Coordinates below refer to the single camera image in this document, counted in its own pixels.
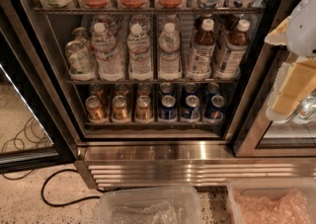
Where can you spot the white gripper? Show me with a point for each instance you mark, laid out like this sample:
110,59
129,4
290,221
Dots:
303,34

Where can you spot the silver can right compartment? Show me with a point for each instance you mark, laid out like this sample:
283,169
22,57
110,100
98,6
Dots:
305,111

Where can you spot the middle blue pepsi can front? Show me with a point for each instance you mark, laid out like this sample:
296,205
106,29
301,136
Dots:
190,109

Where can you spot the stainless steel fridge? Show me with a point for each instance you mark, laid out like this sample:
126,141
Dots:
245,144

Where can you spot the left blue pepsi can front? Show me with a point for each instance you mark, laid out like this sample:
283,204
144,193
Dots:
167,109

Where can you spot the right gold can front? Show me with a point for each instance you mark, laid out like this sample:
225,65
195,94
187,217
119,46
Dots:
144,111

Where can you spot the middle gold can front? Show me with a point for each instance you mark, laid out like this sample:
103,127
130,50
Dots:
120,109

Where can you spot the silver can middle shelf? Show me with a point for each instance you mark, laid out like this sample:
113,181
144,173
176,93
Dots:
81,66

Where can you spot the open glass fridge door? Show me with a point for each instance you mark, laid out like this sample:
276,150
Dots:
23,103

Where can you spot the right brown tea bottle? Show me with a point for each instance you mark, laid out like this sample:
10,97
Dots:
231,51

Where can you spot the right water bottle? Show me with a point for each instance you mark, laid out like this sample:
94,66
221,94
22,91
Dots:
169,52

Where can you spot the water bottle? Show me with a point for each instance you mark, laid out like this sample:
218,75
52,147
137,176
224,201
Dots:
169,52
107,53
140,56

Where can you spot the bin with pink bubble wrap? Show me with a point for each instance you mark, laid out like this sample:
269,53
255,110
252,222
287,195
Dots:
272,201

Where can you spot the middle water bottle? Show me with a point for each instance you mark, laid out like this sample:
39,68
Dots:
140,56

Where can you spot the left water bottle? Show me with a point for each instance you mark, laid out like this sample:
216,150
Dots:
107,53

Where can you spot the clear plastic bin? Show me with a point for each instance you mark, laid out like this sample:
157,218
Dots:
152,205

